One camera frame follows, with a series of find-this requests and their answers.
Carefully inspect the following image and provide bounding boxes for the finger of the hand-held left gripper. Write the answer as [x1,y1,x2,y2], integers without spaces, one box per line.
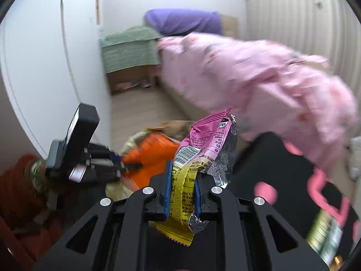
[84,160,143,183]
[86,143,126,164]

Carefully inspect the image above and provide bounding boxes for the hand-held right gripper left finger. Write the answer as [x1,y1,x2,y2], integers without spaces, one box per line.
[32,160,173,271]

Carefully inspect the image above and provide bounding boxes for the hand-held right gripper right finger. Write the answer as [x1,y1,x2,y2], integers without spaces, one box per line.
[195,173,330,271]

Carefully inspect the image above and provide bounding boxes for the paper bag with snack wrappers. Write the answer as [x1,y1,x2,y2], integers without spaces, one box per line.
[105,120,194,202]

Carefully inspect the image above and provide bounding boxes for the orange snack wrapper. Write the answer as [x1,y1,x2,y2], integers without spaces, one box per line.
[121,133,184,191]

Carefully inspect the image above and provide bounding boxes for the pink and yellow snack wrapper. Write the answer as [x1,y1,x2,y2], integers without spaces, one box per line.
[155,107,239,246]

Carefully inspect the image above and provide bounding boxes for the person's left forearm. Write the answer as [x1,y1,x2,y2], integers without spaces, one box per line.
[0,154,67,263]

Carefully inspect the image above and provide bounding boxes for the pink slippers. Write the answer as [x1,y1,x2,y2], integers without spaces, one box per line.
[116,81,139,90]

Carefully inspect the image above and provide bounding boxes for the wooden nightstand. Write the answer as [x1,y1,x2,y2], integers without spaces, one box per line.
[106,63,158,95]

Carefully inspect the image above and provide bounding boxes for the white wardrobe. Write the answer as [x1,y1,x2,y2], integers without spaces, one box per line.
[0,0,113,160]

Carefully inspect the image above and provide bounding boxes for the black mat with pink pattern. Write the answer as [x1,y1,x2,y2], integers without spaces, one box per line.
[223,131,360,271]

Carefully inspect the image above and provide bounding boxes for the green checked cloth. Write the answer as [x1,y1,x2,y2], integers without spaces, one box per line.
[100,25,164,74]

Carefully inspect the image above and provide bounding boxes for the green and white snack packet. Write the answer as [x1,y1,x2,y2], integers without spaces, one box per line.
[305,209,344,266]

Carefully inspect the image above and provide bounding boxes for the pink floral duvet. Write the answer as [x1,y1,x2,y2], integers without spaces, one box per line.
[156,32,359,177]

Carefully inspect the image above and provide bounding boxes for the small yellow wrapper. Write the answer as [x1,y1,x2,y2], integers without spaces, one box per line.
[329,255,344,271]

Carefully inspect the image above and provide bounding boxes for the purple pillow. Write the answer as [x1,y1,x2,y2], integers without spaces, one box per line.
[144,9,223,37]

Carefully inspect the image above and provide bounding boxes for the crumpled white plastic bag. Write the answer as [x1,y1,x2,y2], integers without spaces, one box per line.
[348,136,361,180]

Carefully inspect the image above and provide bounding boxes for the beige headboard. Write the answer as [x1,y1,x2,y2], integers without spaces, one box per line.
[220,14,239,37]

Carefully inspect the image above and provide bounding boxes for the pleated white curtain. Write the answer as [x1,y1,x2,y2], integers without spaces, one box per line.
[243,0,361,72]

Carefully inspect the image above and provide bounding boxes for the beige bed frame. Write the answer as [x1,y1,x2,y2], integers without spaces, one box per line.
[156,75,204,125]

